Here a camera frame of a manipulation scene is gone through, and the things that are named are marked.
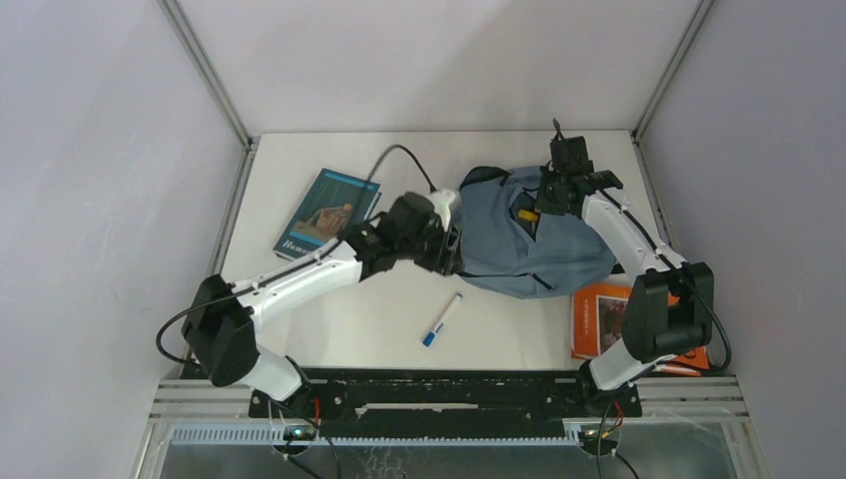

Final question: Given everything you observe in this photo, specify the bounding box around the orange Good Morning book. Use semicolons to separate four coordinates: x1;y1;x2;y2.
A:
571;283;711;376

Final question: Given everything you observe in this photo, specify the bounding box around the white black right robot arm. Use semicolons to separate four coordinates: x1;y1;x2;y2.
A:
537;133;714;415

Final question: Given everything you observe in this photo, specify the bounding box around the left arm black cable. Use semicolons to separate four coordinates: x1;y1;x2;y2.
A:
156;144;439;366

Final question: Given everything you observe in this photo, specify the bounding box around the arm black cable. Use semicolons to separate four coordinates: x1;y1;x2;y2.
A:
156;144;439;366
552;117;733;373

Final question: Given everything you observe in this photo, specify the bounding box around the blue capped white marker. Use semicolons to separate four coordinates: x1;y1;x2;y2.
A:
421;292;463;347

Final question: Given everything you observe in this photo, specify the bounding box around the teal hardcover book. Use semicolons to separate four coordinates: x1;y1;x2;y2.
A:
272;168;382;260

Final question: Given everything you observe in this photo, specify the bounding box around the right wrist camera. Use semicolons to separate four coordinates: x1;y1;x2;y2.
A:
550;135;594;176

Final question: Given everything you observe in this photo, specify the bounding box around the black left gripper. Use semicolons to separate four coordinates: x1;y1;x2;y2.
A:
397;216;464;277

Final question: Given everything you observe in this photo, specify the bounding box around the blue student backpack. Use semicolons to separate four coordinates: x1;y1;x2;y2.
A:
458;166;624;299

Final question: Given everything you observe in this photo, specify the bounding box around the yellow highlighter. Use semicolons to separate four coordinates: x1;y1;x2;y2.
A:
518;209;540;223

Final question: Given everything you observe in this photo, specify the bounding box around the white slotted cable duct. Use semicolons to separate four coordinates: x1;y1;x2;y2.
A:
170;422;583;447

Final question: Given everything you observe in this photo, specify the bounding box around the right aluminium frame post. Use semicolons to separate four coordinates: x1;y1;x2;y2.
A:
632;0;717;144

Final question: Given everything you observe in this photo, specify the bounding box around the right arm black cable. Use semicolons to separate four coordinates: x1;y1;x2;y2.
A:
552;117;733;373

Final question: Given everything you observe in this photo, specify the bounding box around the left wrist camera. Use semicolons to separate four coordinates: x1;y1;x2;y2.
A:
425;190;461;232

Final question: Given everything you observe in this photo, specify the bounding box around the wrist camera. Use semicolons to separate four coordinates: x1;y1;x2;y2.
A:
425;190;461;232
550;135;594;176

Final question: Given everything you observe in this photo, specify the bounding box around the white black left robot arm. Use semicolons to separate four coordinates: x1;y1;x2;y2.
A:
182;190;462;416

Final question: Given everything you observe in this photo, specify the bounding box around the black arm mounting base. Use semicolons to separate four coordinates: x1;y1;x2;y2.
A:
284;368;642;440

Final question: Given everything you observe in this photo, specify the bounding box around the left aluminium frame post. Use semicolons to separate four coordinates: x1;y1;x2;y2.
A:
158;0;253;150

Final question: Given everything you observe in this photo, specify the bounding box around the aluminium frame post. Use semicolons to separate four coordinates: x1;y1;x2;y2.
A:
632;0;717;144
158;0;253;150

